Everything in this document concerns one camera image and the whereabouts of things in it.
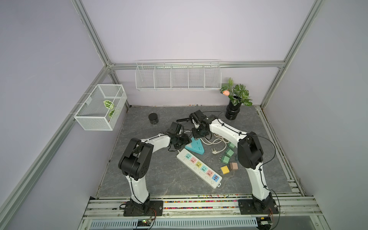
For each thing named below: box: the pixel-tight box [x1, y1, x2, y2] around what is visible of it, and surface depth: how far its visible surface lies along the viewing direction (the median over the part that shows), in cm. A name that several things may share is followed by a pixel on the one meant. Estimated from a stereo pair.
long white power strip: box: [176, 148, 223, 189], surface depth 86 cm
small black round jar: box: [148, 112, 159, 125], surface depth 111 cm
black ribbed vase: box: [225, 99, 242, 121], surface depth 110 cm
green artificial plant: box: [219, 77, 253, 107], surface depth 95 cm
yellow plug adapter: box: [220, 165, 230, 175], surface depth 86 cm
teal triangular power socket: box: [184, 137, 206, 155], surface depth 95 cm
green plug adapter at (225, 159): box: [221, 155, 230, 165], surface depth 90 cm
